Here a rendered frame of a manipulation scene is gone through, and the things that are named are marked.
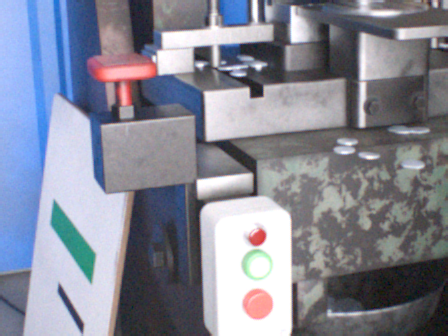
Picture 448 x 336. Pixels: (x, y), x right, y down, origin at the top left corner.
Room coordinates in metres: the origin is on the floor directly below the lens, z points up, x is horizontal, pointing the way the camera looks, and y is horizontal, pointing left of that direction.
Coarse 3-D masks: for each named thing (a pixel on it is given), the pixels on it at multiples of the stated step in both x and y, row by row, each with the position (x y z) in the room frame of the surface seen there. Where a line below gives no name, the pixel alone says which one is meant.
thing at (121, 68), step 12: (96, 60) 0.86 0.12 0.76; (108, 60) 0.85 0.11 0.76; (120, 60) 0.85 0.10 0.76; (132, 60) 0.85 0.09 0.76; (144, 60) 0.84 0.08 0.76; (96, 72) 0.82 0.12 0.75; (108, 72) 0.82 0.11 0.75; (120, 72) 0.82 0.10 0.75; (132, 72) 0.82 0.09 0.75; (144, 72) 0.83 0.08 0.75; (156, 72) 0.84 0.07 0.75; (120, 84) 0.85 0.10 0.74; (120, 96) 0.85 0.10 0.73
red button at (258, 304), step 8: (256, 288) 0.77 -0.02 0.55; (248, 296) 0.76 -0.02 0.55; (256, 296) 0.76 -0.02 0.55; (264, 296) 0.76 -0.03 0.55; (248, 304) 0.75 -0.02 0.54; (256, 304) 0.76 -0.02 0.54; (264, 304) 0.76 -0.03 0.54; (272, 304) 0.76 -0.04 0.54; (248, 312) 0.75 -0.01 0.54; (256, 312) 0.76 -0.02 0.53; (264, 312) 0.76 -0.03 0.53
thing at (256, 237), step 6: (258, 222) 0.77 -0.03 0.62; (246, 228) 0.76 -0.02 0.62; (252, 228) 0.76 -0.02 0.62; (258, 228) 0.76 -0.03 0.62; (264, 228) 0.77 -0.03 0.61; (246, 234) 0.76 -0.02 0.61; (252, 234) 0.76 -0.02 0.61; (258, 234) 0.76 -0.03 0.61; (264, 234) 0.76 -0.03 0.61; (246, 240) 0.76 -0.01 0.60; (252, 240) 0.76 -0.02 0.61; (258, 240) 0.76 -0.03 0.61; (264, 240) 0.76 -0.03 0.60; (252, 246) 0.76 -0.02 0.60; (258, 246) 0.77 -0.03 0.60
